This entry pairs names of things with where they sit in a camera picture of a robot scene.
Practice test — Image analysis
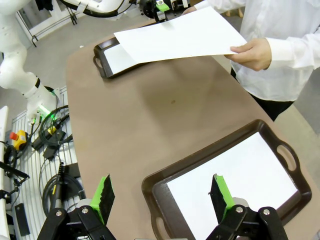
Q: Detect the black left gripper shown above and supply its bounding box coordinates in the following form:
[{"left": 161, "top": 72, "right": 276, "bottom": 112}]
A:
[{"left": 139, "top": 0, "right": 169, "bottom": 24}]

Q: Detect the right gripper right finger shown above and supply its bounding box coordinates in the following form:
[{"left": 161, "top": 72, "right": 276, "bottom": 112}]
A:
[{"left": 206, "top": 173, "right": 290, "bottom": 240}]

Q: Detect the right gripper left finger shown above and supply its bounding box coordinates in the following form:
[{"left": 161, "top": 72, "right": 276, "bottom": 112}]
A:
[{"left": 37, "top": 173, "right": 118, "bottom": 240}]

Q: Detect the white A4 paper sheet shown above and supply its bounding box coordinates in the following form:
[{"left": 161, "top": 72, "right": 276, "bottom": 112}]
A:
[
  {"left": 113, "top": 6, "right": 248, "bottom": 65},
  {"left": 166, "top": 131, "right": 299, "bottom": 240},
  {"left": 102, "top": 44, "right": 146, "bottom": 75}
]

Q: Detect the person's left forearm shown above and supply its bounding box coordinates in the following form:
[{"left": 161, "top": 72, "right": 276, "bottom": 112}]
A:
[{"left": 264, "top": 32, "right": 320, "bottom": 70}]

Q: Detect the person's right hand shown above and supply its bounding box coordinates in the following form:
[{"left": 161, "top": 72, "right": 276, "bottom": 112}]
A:
[{"left": 181, "top": 6, "right": 198, "bottom": 16}]

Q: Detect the person's left hand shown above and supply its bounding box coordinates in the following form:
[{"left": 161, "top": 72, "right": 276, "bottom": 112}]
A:
[{"left": 223, "top": 37, "right": 273, "bottom": 72}]

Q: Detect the dark brown plastic tray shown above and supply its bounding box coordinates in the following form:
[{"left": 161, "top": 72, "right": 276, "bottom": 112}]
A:
[
  {"left": 92, "top": 36, "right": 151, "bottom": 80},
  {"left": 141, "top": 119, "right": 313, "bottom": 240}
]

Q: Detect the black power adapter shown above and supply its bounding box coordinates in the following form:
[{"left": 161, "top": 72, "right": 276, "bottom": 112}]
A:
[{"left": 43, "top": 147, "right": 60, "bottom": 160}]

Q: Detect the black connector with yellow label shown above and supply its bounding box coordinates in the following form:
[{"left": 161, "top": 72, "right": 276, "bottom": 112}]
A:
[{"left": 47, "top": 126, "right": 66, "bottom": 141}]

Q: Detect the black flat bar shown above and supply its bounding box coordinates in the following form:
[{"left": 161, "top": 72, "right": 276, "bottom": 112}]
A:
[{"left": 14, "top": 203, "right": 31, "bottom": 237}]

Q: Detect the red yellow emergency stop button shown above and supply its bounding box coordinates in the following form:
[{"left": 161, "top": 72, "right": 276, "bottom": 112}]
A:
[{"left": 9, "top": 129, "right": 28, "bottom": 151}]

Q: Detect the white panel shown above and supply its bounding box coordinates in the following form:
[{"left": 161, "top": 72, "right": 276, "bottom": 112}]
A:
[{"left": 0, "top": 106, "right": 11, "bottom": 240}]

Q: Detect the person in white dress shirt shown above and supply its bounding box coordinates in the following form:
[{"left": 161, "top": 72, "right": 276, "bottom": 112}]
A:
[{"left": 193, "top": 0, "right": 320, "bottom": 122}]

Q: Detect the thick black cable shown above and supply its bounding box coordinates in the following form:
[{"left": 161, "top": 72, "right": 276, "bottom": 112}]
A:
[{"left": 41, "top": 161, "right": 85, "bottom": 218}]

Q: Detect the white slatted base plate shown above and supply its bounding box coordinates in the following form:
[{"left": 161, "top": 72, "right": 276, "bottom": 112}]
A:
[{"left": 12, "top": 84, "right": 85, "bottom": 240}]

